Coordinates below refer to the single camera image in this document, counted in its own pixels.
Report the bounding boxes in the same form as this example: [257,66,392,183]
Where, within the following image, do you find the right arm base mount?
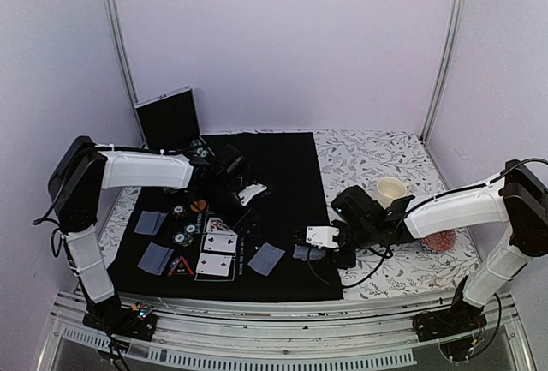
[412,276,487,362]

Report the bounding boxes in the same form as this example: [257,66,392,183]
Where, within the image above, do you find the green white poker chip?
[183,224,200,237]
[173,232,193,247]

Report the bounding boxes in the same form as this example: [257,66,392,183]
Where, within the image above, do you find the red black triangle piece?
[168,256,194,277]

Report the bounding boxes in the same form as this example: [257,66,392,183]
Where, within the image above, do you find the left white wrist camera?
[236,183,268,206]

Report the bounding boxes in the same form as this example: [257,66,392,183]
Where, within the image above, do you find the aluminium front rail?
[40,289,534,371]

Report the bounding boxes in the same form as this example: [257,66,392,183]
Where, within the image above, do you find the face-up diamond card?
[196,253,232,277]

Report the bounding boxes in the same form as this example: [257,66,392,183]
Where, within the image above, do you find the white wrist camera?
[295,226,340,249]
[236,183,268,206]

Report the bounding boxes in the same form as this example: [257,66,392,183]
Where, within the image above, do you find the aluminium frame post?
[420,0,466,146]
[96,0,140,109]

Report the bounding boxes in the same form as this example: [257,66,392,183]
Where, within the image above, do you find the floral white tablecloth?
[99,130,478,302]

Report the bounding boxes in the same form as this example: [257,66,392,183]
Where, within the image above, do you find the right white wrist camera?
[295,226,340,249]

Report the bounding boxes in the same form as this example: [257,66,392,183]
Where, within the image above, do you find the left aluminium frame post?
[96,0,140,109]

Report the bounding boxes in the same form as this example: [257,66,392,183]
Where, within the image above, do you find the orange big blind button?
[191,200,207,212]

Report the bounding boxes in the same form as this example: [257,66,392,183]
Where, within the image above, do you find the black poker mat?
[108,133,343,302]

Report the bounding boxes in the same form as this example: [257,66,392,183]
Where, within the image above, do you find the cream white cup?
[376,177,408,201]

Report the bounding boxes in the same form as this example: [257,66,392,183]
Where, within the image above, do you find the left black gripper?
[199,183,266,242]

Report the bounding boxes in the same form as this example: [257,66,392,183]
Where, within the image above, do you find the right aluminium frame post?
[420,0,466,146]

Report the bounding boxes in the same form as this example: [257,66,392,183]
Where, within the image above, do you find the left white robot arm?
[33,135,268,332]

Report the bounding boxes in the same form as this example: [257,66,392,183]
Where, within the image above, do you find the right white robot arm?
[331,158,547,333]

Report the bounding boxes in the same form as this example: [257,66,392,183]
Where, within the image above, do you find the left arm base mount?
[82,294,158,342]

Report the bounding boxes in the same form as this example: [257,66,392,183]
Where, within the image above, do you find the face-up queen card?
[205,217,234,234]

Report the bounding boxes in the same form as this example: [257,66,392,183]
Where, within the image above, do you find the blue playing card deck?
[292,244,326,261]

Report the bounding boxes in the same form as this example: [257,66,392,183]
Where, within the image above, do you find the green chip stack in case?
[191,139,210,158]

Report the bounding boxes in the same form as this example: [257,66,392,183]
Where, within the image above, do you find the red patterned bowl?
[421,230,456,253]

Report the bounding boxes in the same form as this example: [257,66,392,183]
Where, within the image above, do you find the aluminium poker chip case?
[135,87,203,151]

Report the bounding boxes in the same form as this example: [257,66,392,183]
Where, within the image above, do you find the face-up clubs card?
[202,234,238,254]

